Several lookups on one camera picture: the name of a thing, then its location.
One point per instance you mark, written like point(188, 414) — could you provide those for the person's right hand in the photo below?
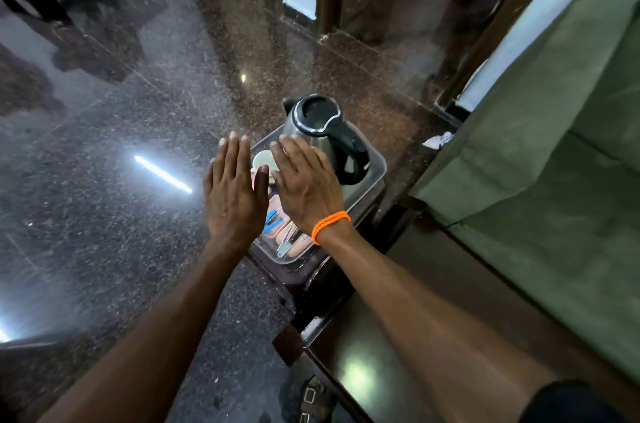
point(307, 188)

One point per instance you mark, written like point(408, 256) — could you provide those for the person's left hand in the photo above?
point(232, 203)

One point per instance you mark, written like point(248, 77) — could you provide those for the person's left middle finger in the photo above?
point(233, 153)

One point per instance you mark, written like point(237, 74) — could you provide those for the person's left little finger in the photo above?
point(208, 180)

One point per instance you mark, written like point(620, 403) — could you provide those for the person's left thumb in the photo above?
point(261, 184)

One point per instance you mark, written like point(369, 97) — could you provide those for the person's right fingers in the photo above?
point(295, 155)

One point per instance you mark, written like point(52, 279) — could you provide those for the person's left forearm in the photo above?
point(165, 332)

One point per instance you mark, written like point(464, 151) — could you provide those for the person's right forearm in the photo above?
point(425, 332)

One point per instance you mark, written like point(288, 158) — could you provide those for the white cup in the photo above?
point(262, 161)

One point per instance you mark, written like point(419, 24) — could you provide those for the blue sachet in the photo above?
point(270, 218)

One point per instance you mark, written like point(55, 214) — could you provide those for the pink sachet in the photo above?
point(278, 234)

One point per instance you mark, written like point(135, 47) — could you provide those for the silver sachet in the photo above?
point(286, 244)

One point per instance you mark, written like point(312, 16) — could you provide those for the clear plastic tray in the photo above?
point(367, 173)

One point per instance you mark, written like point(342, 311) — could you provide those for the orange braided wristband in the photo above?
point(327, 224)

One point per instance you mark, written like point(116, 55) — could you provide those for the crumpled white paper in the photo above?
point(438, 140)

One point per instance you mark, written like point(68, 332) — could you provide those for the glossy dark wooden table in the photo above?
point(360, 377)

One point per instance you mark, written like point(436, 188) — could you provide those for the brown buckled sandal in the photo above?
point(315, 397)

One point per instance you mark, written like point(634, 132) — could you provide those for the green fabric sofa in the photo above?
point(550, 163)

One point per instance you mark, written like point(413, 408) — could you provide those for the black sleeve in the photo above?
point(570, 405)

